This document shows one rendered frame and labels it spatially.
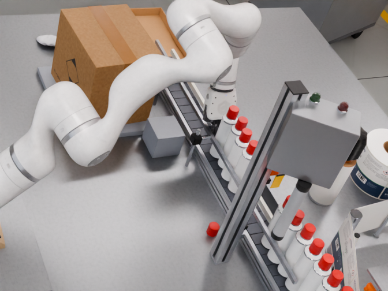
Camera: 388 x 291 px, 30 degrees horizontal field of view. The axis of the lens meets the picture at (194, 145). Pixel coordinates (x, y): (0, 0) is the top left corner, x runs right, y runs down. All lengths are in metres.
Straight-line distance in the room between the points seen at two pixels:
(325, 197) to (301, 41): 1.01
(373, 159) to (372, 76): 2.35
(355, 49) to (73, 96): 3.28
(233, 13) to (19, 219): 0.84
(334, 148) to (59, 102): 0.69
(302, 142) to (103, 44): 0.83
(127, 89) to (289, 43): 1.42
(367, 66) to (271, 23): 1.71
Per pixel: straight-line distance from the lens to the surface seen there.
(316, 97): 1.73
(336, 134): 1.71
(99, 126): 1.84
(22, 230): 2.11
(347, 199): 2.46
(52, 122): 1.88
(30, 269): 2.03
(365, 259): 2.31
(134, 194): 2.25
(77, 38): 2.31
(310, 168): 1.79
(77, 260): 2.06
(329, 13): 4.32
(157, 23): 2.97
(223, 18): 1.87
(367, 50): 4.99
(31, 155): 1.90
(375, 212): 2.26
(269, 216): 2.23
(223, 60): 1.79
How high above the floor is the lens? 2.48
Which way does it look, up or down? 42 degrees down
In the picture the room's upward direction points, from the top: 20 degrees clockwise
